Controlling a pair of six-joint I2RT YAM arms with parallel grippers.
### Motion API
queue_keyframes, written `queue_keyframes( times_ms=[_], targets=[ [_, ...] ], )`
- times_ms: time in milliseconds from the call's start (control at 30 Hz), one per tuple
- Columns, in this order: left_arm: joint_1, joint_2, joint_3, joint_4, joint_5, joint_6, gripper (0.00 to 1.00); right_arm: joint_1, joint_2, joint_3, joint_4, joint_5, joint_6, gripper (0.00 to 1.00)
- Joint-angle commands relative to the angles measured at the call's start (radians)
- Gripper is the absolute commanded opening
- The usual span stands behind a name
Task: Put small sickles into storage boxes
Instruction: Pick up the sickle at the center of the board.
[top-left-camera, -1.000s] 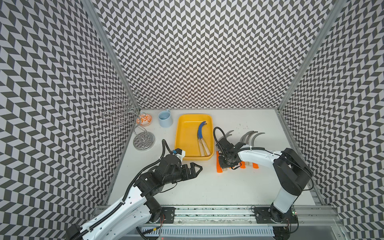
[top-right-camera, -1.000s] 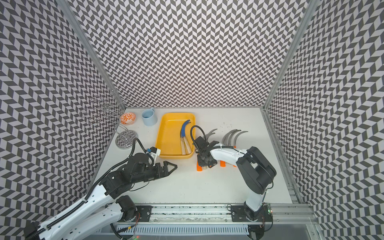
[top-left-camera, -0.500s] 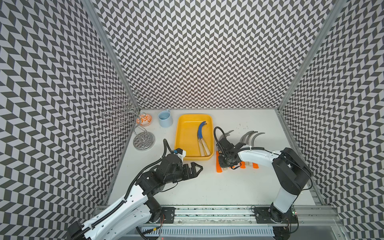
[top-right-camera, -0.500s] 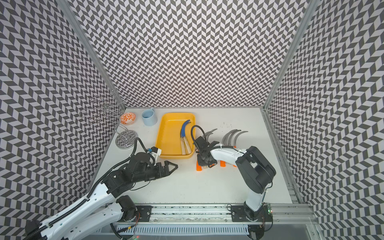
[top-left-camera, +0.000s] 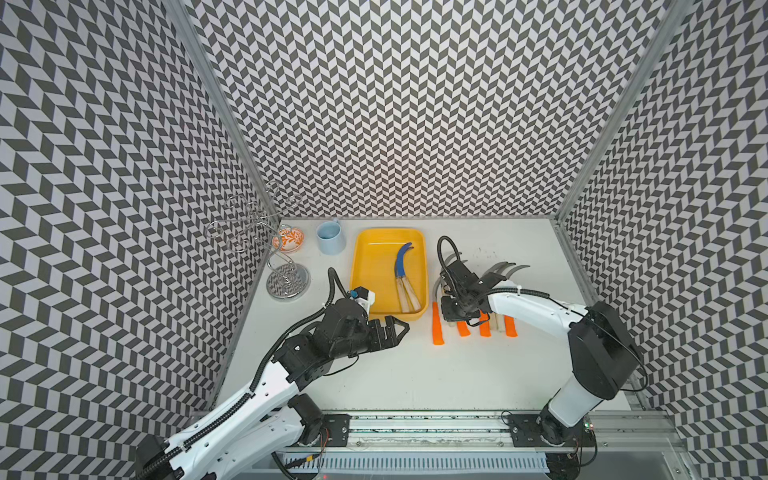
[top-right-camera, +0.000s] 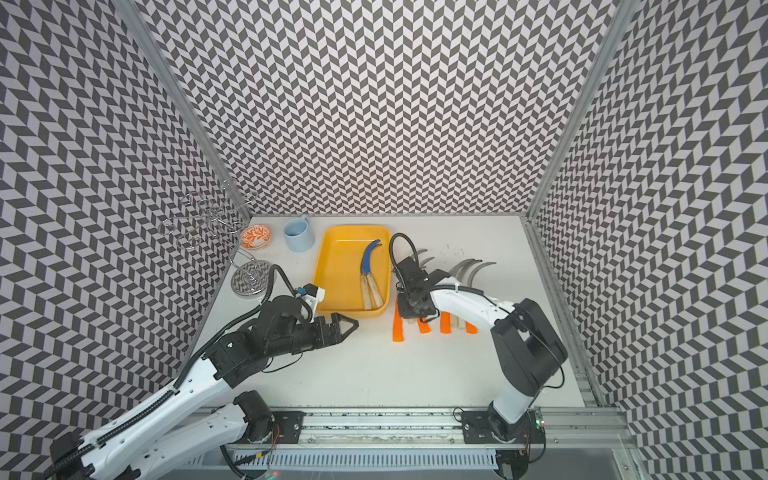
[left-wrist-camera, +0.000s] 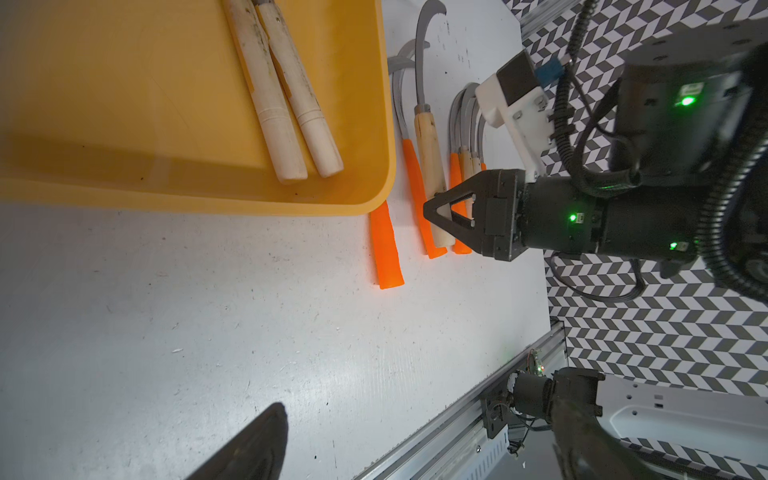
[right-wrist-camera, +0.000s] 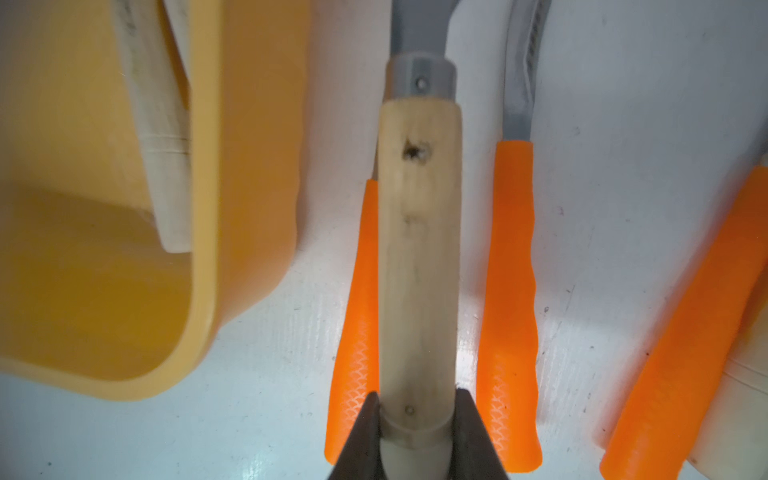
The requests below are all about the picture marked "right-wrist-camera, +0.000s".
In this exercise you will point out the grey sickle wooden handle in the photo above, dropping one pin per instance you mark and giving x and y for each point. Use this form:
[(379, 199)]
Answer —
[(156, 85)]

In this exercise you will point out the sickle orange handle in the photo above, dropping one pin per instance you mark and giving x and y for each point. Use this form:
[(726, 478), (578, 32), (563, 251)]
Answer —
[(506, 382), (356, 369), (659, 423)]

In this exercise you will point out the yellow plastic storage box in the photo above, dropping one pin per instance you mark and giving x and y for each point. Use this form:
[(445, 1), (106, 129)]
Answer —
[(90, 300)]

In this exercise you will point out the sickle wooden handle group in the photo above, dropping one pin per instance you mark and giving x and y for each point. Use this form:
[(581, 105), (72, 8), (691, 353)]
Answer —
[(419, 167)]

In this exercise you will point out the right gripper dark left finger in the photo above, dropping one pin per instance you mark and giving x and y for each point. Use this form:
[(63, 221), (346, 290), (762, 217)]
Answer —
[(360, 456)]

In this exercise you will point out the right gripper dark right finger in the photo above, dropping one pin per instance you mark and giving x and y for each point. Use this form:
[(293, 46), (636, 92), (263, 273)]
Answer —
[(474, 456)]

